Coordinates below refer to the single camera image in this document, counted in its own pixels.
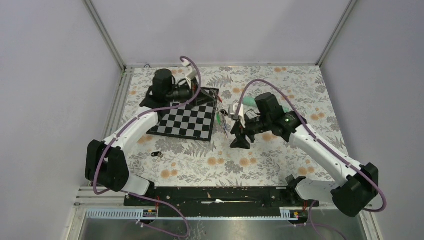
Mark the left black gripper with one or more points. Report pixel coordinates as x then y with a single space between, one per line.
203 97

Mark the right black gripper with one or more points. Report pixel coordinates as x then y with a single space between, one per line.
240 141

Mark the keyring with coloured key tags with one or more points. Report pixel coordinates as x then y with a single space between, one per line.
220 114

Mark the key with black tag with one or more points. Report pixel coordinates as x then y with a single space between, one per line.
157 154

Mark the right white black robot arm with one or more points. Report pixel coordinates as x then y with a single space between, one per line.
354 185

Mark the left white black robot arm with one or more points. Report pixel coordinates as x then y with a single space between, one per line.
106 160

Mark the black white chessboard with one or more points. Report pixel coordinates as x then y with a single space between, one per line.
189 122

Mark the mint green flashlight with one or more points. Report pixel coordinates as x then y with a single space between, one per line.
264 105

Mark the floral patterned table mat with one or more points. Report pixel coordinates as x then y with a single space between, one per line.
192 163

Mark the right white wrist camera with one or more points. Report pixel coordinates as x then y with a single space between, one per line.
236 113

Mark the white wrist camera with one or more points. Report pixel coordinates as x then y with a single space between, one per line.
191 74
236 113

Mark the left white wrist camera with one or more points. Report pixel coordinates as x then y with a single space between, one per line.
191 74

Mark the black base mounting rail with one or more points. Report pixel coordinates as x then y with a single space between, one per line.
222 202

